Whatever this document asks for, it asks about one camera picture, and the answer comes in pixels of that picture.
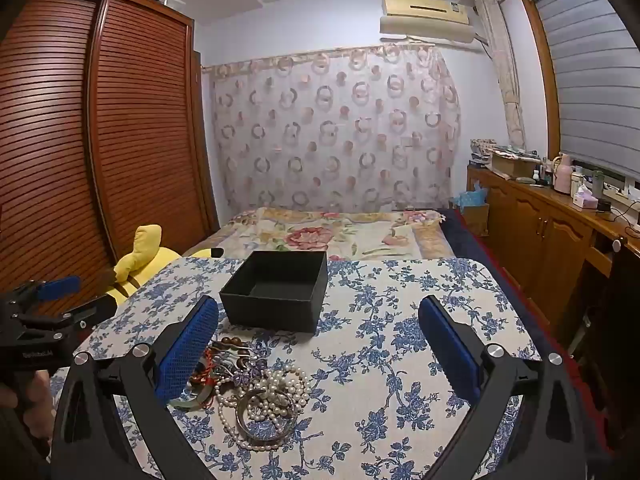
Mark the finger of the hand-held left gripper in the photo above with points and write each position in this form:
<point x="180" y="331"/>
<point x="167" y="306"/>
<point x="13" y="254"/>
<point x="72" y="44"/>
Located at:
<point x="57" y="286"/>
<point x="92" y="310"/>

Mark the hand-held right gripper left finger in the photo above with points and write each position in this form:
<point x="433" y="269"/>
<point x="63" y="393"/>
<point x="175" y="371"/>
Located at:
<point x="190" y="355"/>

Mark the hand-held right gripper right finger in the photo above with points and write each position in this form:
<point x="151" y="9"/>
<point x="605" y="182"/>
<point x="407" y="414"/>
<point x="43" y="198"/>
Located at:
<point x="450" y="355"/>

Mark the black box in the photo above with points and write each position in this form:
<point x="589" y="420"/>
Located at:
<point x="270" y="310"/>

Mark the person's left hand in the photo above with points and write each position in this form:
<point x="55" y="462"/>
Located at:
<point x="37" y="400"/>

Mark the green jade bangle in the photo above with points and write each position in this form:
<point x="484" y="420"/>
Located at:
<point x="192" y="405"/>

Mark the purple bead ornament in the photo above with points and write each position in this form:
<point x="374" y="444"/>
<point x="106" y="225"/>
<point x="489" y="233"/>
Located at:
<point x="247" y="376"/>

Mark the blue floral tablecloth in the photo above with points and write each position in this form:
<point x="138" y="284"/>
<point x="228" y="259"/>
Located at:
<point x="375" y="360"/>

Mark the yellow plush toy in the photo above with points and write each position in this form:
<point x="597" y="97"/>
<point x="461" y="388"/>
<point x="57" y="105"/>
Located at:
<point x="145" y="255"/>

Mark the silver bangle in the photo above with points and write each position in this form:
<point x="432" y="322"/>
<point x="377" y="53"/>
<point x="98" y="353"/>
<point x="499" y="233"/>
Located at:
<point x="240" y="417"/>

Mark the dark blue bedsheet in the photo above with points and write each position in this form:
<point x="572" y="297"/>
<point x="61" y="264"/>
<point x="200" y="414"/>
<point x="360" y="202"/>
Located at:
<point x="465" y="240"/>

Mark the cardboard box with blue paper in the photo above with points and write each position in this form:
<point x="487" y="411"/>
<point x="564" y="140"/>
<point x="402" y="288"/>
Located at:
<point x="472" y="215"/>

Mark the long wooden cabinet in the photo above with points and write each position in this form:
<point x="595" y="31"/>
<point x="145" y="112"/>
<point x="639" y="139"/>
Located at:
<point x="530" y="220"/>

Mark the brown slatted wooden wardrobe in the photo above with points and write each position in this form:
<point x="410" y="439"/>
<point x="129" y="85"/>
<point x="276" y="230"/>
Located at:
<point x="135" y="135"/>

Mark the floral bed blanket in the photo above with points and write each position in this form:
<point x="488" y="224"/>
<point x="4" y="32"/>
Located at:
<point x="320" y="235"/>

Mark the cardboard box with clutter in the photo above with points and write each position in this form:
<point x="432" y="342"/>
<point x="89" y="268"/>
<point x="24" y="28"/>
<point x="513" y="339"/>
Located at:
<point x="510" y="165"/>

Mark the stack of folded cloths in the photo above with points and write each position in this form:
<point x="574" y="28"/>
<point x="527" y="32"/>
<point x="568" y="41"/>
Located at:
<point x="481" y="152"/>

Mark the pink tissue box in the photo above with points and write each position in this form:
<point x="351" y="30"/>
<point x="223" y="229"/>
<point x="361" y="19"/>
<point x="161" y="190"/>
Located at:
<point x="584" y="200"/>

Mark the pink thermos jug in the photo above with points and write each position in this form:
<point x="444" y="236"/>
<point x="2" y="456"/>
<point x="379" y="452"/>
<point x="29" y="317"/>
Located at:
<point x="564" y="177"/>

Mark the white jar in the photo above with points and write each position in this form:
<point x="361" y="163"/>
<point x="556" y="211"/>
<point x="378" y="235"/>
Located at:
<point x="577" y="184"/>

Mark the white power strip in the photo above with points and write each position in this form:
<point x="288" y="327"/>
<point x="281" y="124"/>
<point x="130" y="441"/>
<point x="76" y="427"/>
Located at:
<point x="620" y="191"/>

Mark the circle patterned curtain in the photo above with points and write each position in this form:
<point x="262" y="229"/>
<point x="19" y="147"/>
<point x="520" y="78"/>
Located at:
<point x="325" y="125"/>

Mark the tied beige side curtain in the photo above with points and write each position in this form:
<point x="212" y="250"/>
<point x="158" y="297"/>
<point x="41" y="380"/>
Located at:
<point x="507" y="85"/>

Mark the grey window blind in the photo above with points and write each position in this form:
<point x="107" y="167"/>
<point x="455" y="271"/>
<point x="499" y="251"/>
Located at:
<point x="590" y="85"/>

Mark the white air conditioner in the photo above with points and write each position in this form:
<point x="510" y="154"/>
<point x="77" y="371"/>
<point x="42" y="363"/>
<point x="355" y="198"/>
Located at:
<point x="425" y="22"/>

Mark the wooden window frame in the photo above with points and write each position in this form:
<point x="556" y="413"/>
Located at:
<point x="542" y="75"/>

